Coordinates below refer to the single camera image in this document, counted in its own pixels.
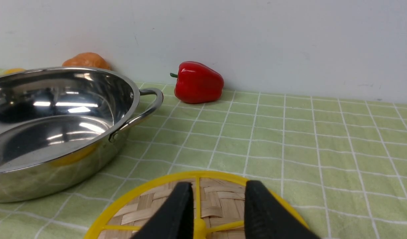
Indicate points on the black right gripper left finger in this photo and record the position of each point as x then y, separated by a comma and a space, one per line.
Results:
174, 219

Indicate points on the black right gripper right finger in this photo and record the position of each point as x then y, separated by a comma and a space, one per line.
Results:
266, 218

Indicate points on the yellow woven bamboo steamer lid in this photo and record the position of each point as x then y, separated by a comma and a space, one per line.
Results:
218, 206

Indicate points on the stainless steel pot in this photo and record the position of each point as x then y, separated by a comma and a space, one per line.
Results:
61, 125

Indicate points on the red bell pepper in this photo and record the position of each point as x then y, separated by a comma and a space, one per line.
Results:
196, 83

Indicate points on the yellow banana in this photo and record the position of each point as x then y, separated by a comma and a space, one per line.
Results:
13, 70

